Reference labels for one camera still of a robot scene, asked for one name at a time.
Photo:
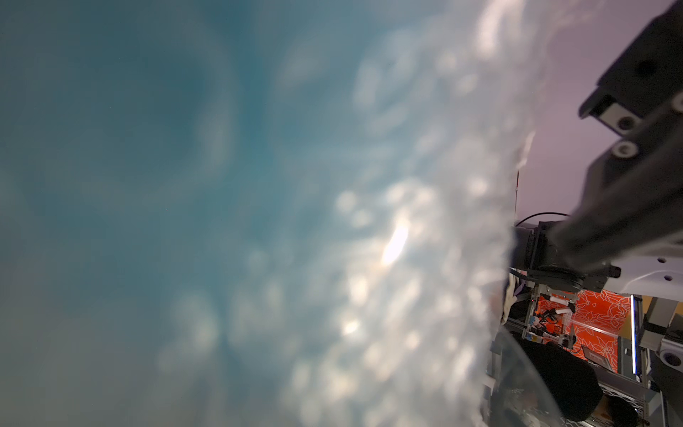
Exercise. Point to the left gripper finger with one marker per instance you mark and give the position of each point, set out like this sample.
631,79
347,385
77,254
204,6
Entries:
632,197

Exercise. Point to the blue plastic wine glass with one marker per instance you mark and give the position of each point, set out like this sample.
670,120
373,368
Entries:
101,167

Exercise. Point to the clear bubble wrap sheet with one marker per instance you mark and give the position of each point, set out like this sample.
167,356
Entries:
360,219

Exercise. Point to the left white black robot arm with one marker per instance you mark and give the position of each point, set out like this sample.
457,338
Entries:
647,275

